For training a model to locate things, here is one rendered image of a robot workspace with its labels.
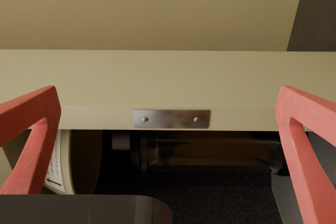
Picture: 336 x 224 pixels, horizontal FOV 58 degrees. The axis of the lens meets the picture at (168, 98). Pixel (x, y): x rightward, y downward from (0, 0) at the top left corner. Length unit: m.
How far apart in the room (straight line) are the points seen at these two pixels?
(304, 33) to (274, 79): 0.34
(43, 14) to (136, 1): 0.21
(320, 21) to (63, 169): 0.48
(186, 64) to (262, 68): 0.08
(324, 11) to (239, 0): 0.18
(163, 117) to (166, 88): 0.03
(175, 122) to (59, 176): 0.17
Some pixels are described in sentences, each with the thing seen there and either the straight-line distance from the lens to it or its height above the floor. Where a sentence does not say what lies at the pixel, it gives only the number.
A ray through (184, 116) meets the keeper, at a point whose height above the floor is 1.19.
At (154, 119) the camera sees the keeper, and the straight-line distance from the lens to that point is 0.28.
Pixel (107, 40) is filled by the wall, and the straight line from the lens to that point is 0.73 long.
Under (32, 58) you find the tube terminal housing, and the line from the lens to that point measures 0.38.
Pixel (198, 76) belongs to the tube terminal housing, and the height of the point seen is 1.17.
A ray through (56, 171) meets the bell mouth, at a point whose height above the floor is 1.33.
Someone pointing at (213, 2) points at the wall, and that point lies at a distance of 0.69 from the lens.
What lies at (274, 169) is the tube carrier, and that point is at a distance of 0.45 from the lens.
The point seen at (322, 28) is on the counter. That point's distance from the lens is 0.60.
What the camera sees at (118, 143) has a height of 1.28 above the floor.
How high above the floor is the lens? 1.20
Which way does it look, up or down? level
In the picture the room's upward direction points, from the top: 90 degrees counter-clockwise
